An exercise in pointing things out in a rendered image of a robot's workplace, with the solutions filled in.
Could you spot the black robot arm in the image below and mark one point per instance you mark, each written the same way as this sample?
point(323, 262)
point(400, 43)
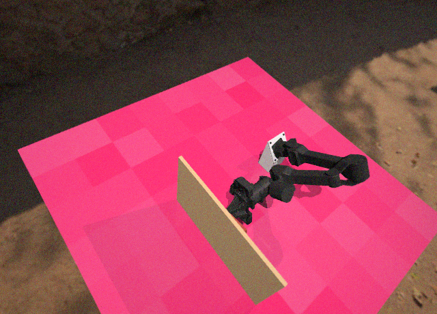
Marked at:
point(280, 186)

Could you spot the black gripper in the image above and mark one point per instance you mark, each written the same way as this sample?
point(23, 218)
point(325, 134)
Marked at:
point(250, 195)

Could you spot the tan flat board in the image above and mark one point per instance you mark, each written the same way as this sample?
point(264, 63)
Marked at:
point(239, 253)

